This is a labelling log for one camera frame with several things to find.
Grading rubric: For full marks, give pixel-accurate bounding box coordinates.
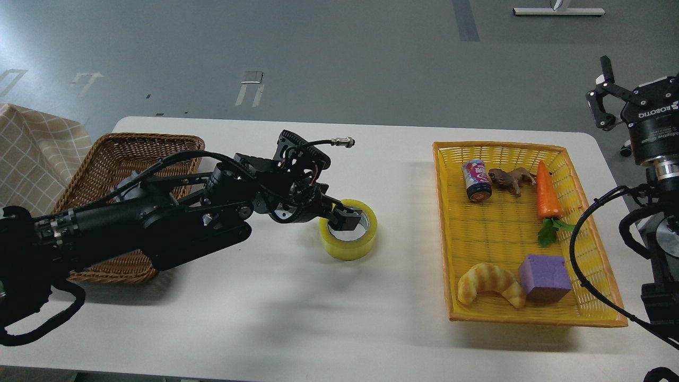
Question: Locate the brown toy animal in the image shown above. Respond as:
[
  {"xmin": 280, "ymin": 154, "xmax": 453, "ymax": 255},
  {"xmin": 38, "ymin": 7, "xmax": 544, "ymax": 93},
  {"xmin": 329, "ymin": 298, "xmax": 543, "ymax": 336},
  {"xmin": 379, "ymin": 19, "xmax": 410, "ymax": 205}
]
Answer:
[{"xmin": 488, "ymin": 167, "xmax": 537, "ymax": 197}]

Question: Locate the small drink can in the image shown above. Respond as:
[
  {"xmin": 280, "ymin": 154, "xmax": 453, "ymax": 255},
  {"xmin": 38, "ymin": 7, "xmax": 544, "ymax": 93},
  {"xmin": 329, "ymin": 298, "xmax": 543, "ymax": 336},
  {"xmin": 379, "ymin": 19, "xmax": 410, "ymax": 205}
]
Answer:
[{"xmin": 462, "ymin": 159, "xmax": 492, "ymax": 202}]

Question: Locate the office chair leg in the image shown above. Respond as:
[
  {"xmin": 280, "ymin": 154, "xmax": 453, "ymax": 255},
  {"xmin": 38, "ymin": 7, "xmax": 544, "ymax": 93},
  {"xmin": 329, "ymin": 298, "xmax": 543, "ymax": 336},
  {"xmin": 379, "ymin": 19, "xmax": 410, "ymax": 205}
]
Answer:
[{"xmin": 619, "ymin": 141, "xmax": 631, "ymax": 157}]

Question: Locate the beige checkered cloth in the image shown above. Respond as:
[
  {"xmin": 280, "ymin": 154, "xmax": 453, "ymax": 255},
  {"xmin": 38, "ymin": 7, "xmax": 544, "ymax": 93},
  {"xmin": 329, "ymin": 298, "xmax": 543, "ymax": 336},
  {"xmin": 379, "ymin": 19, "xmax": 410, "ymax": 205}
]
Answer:
[{"xmin": 1, "ymin": 102, "xmax": 92, "ymax": 216}]

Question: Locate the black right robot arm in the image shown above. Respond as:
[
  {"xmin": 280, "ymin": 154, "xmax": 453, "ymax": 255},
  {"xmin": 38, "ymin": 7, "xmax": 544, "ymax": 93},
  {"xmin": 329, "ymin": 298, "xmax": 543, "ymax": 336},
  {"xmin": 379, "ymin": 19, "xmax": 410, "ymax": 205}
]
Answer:
[{"xmin": 574, "ymin": 56, "xmax": 678, "ymax": 348}]

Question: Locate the yellow tape roll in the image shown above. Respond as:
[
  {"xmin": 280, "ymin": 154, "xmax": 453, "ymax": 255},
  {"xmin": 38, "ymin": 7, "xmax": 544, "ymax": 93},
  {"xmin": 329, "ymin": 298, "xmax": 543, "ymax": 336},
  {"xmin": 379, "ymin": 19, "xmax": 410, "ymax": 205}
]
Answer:
[{"xmin": 318, "ymin": 199, "xmax": 378, "ymax": 261}]

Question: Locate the orange toy carrot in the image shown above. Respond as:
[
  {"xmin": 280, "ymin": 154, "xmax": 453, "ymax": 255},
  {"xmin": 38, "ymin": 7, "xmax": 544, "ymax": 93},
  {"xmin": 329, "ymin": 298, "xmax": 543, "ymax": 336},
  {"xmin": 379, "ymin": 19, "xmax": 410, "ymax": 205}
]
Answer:
[{"xmin": 536, "ymin": 161, "xmax": 575, "ymax": 248}]

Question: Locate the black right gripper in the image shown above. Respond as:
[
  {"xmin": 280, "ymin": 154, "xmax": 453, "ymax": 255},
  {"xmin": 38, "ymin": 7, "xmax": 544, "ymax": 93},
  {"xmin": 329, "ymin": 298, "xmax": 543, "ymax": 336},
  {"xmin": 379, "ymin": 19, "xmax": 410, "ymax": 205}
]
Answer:
[{"xmin": 585, "ymin": 56, "xmax": 678, "ymax": 166}]

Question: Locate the brown wicker basket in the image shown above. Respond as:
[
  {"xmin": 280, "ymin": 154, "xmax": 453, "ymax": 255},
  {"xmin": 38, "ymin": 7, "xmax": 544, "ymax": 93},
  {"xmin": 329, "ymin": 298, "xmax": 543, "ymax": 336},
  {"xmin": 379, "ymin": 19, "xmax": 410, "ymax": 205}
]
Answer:
[{"xmin": 53, "ymin": 133, "xmax": 205, "ymax": 284}]

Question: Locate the white stand base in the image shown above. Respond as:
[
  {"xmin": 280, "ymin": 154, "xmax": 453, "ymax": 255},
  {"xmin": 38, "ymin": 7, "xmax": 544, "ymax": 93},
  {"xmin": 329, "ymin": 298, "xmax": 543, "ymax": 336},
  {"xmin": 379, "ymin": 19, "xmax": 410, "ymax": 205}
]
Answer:
[{"xmin": 512, "ymin": 1, "xmax": 606, "ymax": 17}]

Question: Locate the purple foam block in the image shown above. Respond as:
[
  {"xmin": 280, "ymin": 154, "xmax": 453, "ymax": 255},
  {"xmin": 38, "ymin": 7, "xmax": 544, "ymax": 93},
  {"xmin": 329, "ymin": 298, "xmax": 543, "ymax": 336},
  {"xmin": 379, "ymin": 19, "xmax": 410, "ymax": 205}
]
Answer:
[{"xmin": 519, "ymin": 254, "xmax": 572, "ymax": 303}]

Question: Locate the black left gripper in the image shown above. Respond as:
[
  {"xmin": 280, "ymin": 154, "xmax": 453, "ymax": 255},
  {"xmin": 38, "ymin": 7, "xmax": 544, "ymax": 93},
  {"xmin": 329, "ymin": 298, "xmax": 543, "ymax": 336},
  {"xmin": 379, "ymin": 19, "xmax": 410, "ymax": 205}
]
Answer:
[{"xmin": 268, "ymin": 183, "xmax": 363, "ymax": 232}]

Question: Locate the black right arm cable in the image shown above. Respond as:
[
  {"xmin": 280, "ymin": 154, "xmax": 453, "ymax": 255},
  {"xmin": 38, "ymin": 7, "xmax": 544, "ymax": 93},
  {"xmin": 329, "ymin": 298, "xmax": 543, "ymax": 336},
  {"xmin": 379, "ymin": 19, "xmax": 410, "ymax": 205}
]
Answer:
[{"xmin": 569, "ymin": 185, "xmax": 679, "ymax": 351}]

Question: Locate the toy croissant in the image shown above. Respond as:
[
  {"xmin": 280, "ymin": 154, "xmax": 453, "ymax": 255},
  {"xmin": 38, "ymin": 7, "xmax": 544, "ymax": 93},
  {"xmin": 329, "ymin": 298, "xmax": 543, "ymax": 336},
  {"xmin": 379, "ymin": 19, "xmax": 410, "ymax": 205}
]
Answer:
[{"xmin": 457, "ymin": 263, "xmax": 526, "ymax": 309}]

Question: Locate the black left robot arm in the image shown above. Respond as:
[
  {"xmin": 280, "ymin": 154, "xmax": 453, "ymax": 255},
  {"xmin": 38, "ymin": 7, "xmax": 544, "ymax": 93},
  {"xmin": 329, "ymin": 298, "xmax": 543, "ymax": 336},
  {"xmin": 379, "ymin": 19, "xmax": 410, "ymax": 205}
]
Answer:
[{"xmin": 2, "ymin": 130, "xmax": 364, "ymax": 346}]

